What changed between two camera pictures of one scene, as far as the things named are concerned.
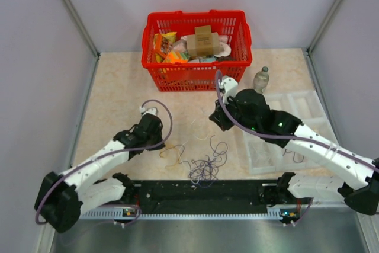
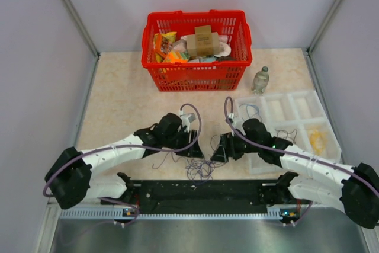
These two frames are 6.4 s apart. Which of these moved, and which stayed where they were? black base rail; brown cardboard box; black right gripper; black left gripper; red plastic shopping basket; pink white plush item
Moved: black left gripper; black right gripper
Stayed: brown cardboard box; black base rail; red plastic shopping basket; pink white plush item
